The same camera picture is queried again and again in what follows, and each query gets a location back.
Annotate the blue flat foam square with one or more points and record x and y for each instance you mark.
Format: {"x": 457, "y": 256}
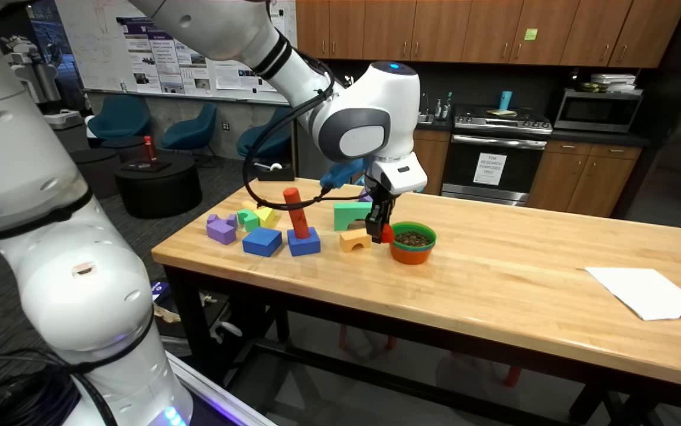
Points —
{"x": 260, "y": 241}

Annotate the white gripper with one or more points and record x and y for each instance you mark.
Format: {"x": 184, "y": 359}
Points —
{"x": 399, "y": 175}

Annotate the wooden workbench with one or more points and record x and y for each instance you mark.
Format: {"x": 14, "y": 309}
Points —
{"x": 507, "y": 284}

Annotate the wall poster board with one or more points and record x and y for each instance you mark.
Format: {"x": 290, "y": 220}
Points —
{"x": 178, "y": 48}

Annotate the blue foam square block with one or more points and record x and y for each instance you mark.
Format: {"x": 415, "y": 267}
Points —
{"x": 303, "y": 244}

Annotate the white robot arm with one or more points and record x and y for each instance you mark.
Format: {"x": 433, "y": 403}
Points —
{"x": 83, "y": 286}

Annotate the white paper sheet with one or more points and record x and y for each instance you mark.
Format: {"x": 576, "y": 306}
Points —
{"x": 646, "y": 291}

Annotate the green foam arch block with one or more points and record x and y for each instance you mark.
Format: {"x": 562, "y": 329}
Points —
{"x": 351, "y": 213}

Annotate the black round table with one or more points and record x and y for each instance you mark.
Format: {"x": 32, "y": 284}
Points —
{"x": 167, "y": 187}

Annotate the purple foam curved block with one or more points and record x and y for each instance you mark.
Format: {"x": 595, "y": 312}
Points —
{"x": 223, "y": 220}

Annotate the stainless microwave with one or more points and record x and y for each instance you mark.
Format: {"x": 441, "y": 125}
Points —
{"x": 596, "y": 111}

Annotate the red foam cylinder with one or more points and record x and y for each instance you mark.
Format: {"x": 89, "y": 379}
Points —
{"x": 296, "y": 213}

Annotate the green and orange bowl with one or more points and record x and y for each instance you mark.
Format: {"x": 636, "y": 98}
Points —
{"x": 413, "y": 241}

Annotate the small green foam arch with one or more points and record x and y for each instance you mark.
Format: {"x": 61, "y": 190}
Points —
{"x": 247, "y": 219}

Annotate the yellow foam triangle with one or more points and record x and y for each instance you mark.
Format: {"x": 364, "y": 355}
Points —
{"x": 266, "y": 215}

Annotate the purple foam rectangular block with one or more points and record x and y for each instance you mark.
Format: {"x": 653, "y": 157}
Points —
{"x": 221, "y": 233}

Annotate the red strawberry toy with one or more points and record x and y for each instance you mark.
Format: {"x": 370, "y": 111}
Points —
{"x": 389, "y": 235}

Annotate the black oven stove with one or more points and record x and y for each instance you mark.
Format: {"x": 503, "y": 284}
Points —
{"x": 494, "y": 154}

